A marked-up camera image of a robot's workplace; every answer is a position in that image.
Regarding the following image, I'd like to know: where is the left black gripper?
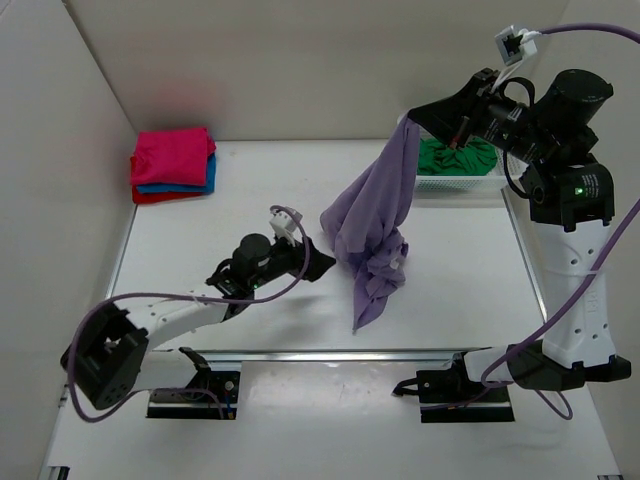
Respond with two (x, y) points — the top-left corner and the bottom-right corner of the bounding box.
(253, 226), (337, 285)

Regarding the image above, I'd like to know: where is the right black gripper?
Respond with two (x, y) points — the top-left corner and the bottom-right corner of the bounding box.
(408, 71), (553, 166)

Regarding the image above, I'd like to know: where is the purple t shirt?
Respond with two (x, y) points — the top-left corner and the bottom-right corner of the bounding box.
(320, 117), (420, 332)

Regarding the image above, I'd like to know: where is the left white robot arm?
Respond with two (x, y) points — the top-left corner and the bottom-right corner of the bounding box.
(60, 233), (336, 411)

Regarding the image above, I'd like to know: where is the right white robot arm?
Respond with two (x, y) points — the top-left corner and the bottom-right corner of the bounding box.
(408, 69), (632, 401)

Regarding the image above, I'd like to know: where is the green t shirt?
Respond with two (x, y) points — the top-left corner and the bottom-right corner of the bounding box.
(417, 138), (497, 176)

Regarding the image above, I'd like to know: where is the white plastic basket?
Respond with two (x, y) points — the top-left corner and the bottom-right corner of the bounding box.
(414, 128), (507, 194)

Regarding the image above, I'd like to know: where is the pink folded t shirt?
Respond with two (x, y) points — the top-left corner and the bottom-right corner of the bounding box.
(130, 127), (216, 187)

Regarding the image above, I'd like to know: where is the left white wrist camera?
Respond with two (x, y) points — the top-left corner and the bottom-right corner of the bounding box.
(269, 210), (297, 238)

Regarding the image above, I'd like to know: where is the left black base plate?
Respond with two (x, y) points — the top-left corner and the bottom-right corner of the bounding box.
(146, 367), (241, 421)

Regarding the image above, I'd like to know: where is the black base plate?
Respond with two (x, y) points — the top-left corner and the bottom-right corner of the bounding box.
(146, 367), (241, 421)
(416, 368), (515, 424)

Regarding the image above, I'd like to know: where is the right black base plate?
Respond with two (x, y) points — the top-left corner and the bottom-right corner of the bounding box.
(416, 368), (515, 424)

